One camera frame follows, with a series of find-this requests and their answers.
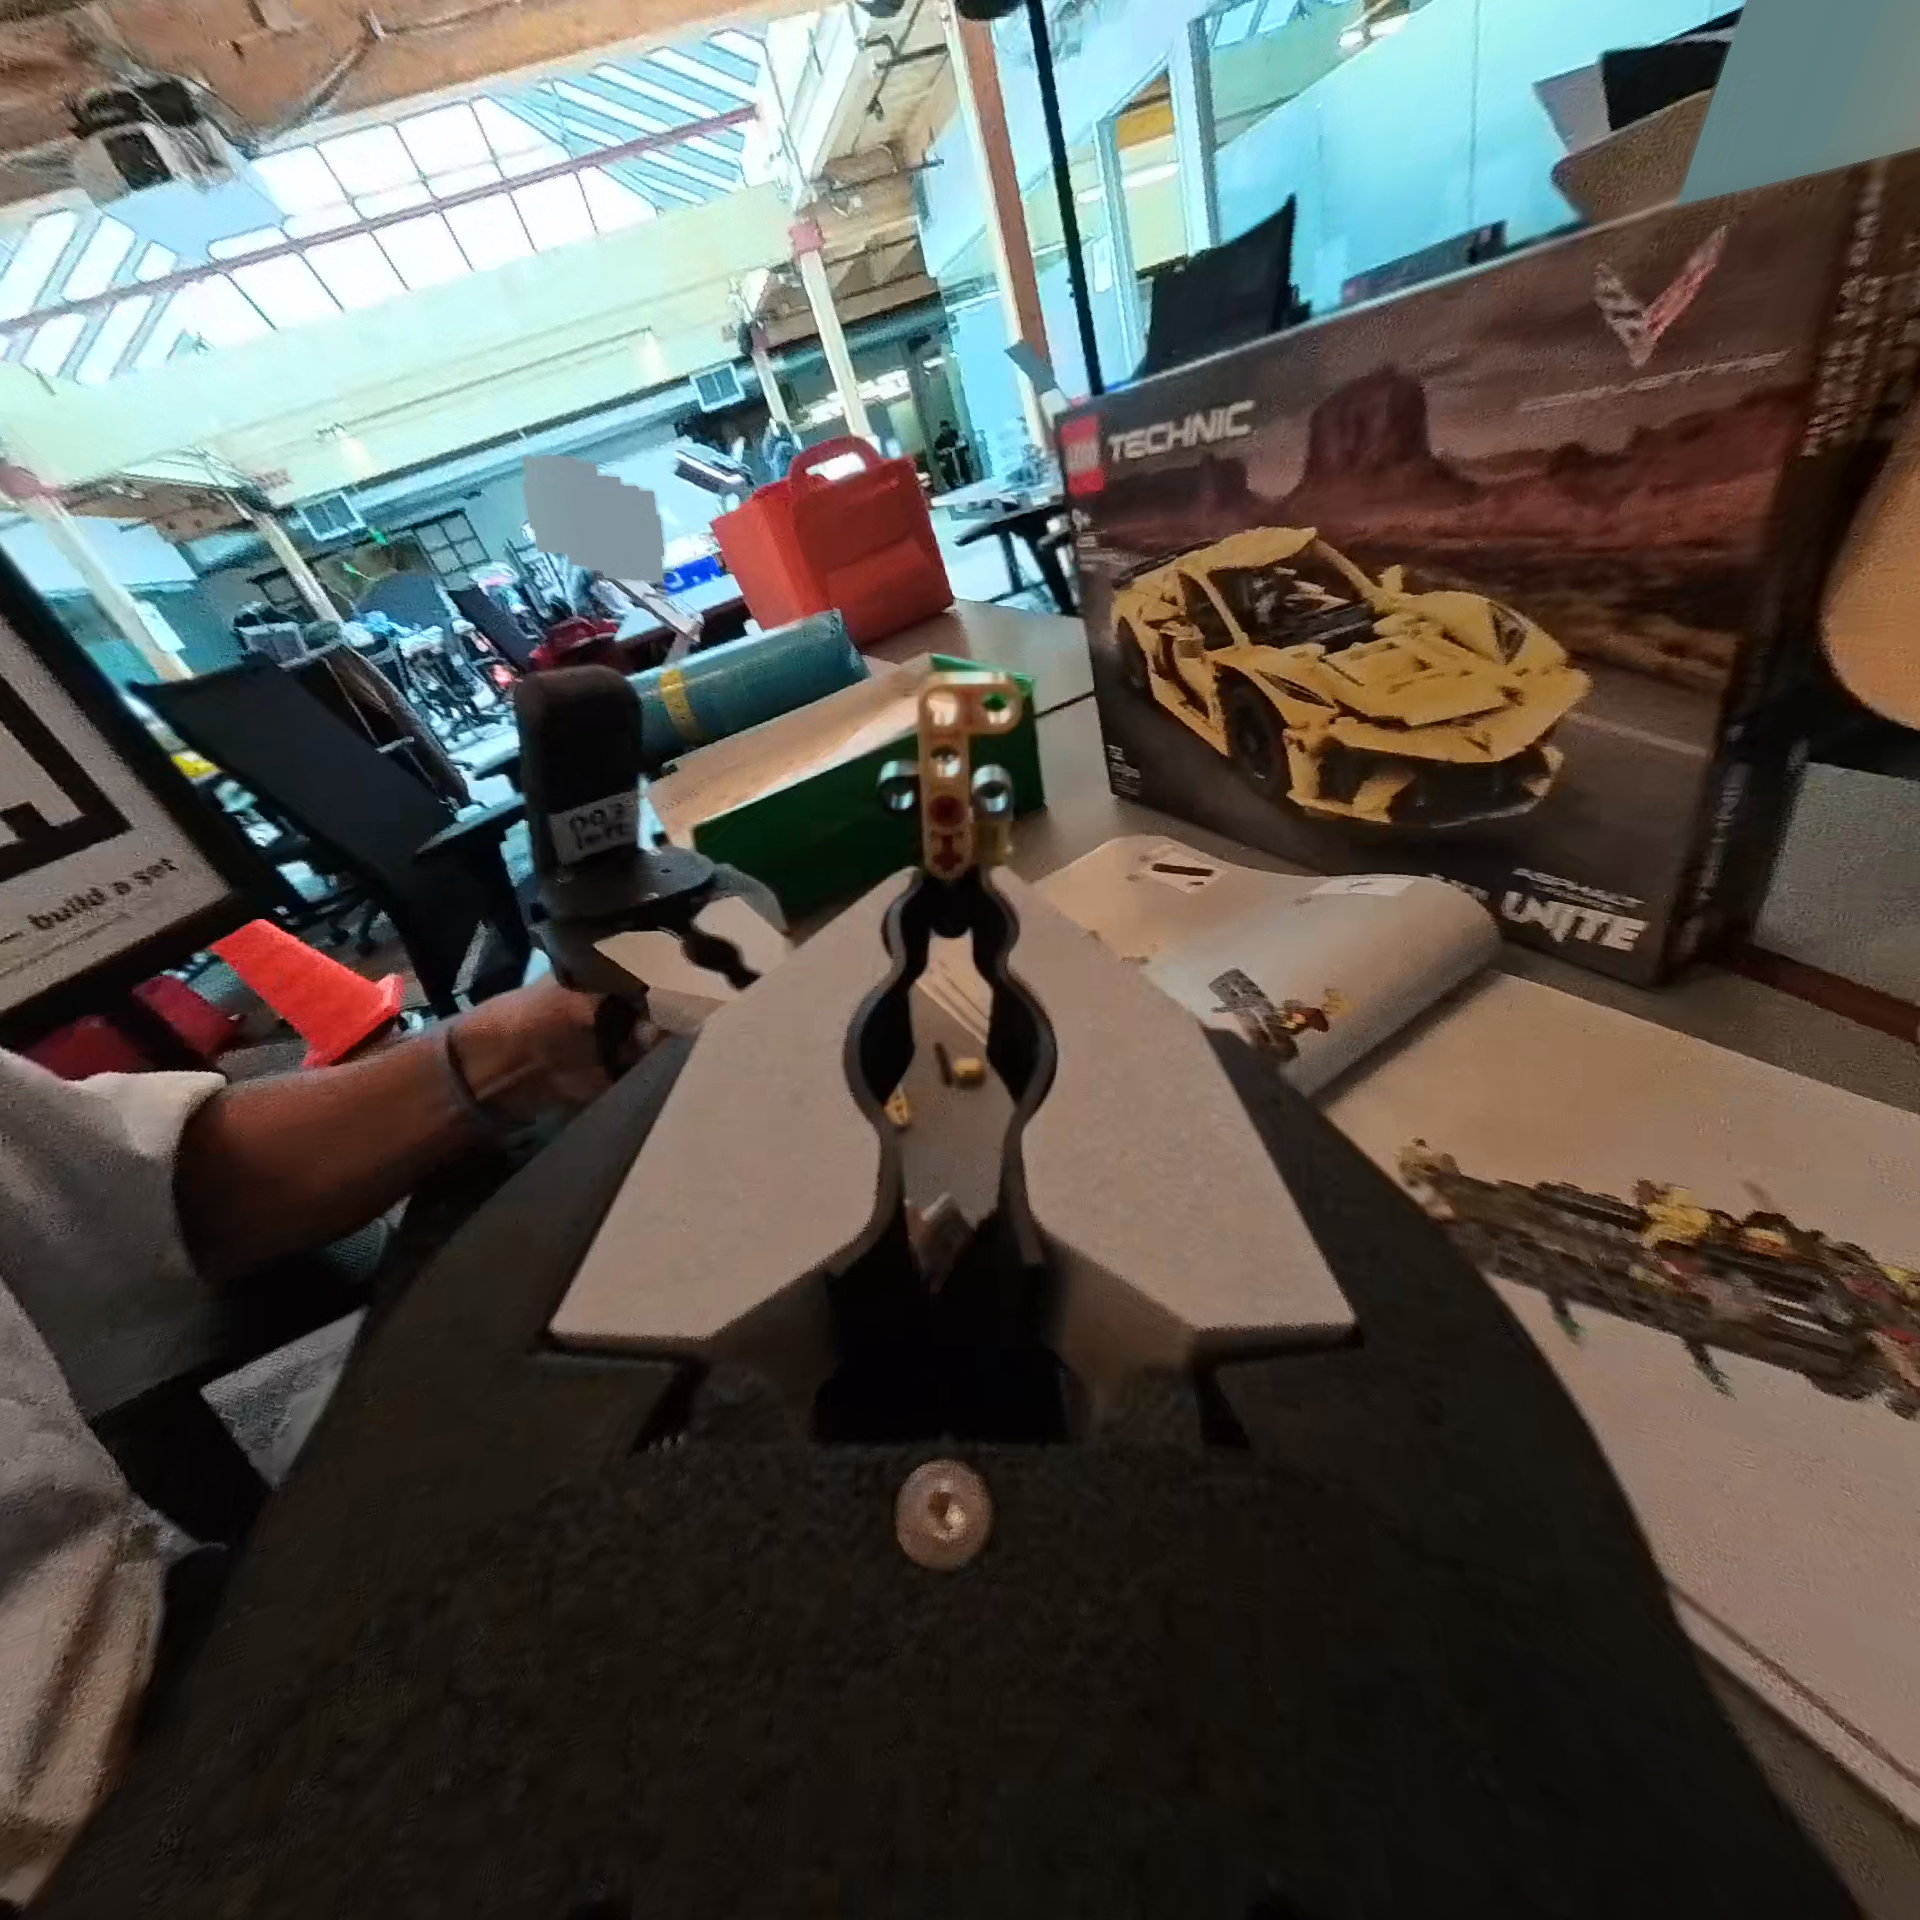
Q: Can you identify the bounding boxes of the lego instruction booklet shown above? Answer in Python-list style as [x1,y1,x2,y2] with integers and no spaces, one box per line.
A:
[1034,835,1920,1787]

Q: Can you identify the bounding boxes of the teal rolled mat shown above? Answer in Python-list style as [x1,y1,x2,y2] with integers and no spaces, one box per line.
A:
[626,611,873,752]

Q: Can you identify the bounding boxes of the orange red wedge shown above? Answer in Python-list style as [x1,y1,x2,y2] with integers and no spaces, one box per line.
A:
[209,918,407,1070]

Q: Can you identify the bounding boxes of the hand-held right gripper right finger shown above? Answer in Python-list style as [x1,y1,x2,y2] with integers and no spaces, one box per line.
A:
[966,868,1359,1439]

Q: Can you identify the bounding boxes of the yellow black lego subassembly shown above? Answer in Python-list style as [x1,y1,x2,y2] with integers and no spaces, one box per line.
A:
[878,670,1023,939]

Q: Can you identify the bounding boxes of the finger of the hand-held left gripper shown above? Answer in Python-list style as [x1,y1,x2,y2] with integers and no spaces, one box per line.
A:
[597,925,793,1037]

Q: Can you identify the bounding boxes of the black framed marker sign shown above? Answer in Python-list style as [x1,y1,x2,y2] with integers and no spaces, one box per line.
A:
[0,551,249,1015]

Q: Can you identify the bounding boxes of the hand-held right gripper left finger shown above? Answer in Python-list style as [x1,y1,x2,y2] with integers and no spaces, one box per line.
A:
[545,863,934,1443]

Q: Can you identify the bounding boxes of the white papers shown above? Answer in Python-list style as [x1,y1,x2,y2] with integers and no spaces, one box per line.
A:
[649,680,940,853]

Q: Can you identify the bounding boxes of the person's left hand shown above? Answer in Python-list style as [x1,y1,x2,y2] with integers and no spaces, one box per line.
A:
[447,984,665,1142]

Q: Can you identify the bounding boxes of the green plastic bin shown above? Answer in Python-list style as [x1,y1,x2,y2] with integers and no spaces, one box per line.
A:
[693,655,1046,922]

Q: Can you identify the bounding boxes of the person's left forearm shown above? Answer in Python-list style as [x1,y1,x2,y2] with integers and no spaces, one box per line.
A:
[176,1024,479,1287]

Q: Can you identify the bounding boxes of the red carry case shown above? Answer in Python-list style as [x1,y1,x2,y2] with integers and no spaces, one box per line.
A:
[709,435,957,646]

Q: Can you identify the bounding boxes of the black table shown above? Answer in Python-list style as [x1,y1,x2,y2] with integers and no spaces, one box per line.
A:
[951,496,1086,616]

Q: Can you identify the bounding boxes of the ceiling mounted device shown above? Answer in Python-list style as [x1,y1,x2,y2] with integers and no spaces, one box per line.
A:
[66,78,241,203]

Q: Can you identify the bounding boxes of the red plastic part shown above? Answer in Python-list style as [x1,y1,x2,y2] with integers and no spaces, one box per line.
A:
[26,976,241,1078]

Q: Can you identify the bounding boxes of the lego set box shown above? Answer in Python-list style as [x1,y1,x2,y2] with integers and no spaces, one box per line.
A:
[1048,151,1920,992]

